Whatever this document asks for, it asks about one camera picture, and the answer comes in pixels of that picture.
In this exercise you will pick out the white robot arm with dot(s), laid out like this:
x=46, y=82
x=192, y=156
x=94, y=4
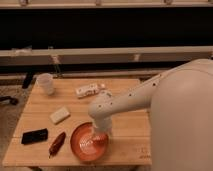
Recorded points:
x=180, y=101

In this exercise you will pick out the dark red snack packet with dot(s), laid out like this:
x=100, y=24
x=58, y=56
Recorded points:
x=56, y=145

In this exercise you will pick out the clear plastic cup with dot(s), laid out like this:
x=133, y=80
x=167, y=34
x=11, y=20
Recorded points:
x=45, y=81

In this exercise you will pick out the white snack package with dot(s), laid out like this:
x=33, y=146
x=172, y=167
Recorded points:
x=90, y=90

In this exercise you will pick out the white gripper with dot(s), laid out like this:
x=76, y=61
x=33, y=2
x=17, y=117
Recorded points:
x=103, y=125

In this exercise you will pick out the black chair base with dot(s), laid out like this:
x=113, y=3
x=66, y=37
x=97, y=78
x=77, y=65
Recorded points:
x=11, y=100

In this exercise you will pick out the black rectangular phone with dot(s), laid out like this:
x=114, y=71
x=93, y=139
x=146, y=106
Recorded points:
x=34, y=136

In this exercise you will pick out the wooden table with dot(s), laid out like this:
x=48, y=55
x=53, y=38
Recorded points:
x=130, y=144

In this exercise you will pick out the white rectangular sponge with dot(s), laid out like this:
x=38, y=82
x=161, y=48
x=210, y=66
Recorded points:
x=59, y=115

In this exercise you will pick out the orange ceramic bowl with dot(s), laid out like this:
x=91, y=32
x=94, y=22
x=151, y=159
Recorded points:
x=83, y=147

